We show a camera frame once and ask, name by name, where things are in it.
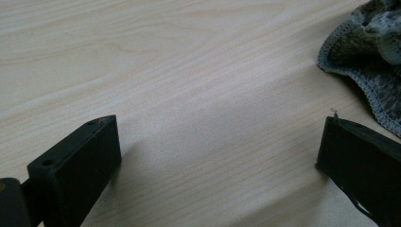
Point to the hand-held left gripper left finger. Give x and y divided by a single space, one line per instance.
78 170

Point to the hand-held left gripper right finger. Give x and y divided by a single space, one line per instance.
362 164

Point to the grey fluffy towel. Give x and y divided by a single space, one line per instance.
369 53

